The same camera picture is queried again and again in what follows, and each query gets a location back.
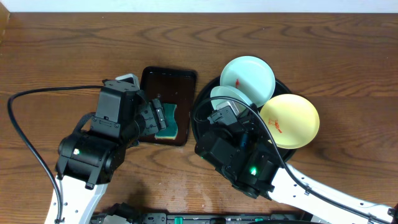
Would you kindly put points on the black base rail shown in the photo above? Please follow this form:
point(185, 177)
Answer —
point(124, 213)

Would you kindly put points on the black rectangular water tray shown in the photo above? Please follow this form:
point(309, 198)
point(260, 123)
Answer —
point(171, 86)

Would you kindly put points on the light blue front plate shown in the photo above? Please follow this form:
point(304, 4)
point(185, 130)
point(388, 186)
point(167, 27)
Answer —
point(230, 92)

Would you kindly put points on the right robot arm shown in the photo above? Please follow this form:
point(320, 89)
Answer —
point(240, 147)

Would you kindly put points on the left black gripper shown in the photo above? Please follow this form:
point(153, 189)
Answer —
point(152, 116)

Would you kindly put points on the green yellow sponge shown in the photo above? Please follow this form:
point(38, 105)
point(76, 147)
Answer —
point(171, 131)

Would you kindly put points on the yellow plate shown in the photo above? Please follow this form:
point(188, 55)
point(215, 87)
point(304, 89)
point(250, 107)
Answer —
point(292, 120)

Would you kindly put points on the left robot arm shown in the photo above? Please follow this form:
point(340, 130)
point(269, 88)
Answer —
point(97, 147)

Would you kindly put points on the light blue plate ketchup stain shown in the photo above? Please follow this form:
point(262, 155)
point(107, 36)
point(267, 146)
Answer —
point(252, 76)

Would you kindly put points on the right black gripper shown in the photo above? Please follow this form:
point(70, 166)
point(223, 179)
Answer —
point(250, 119)

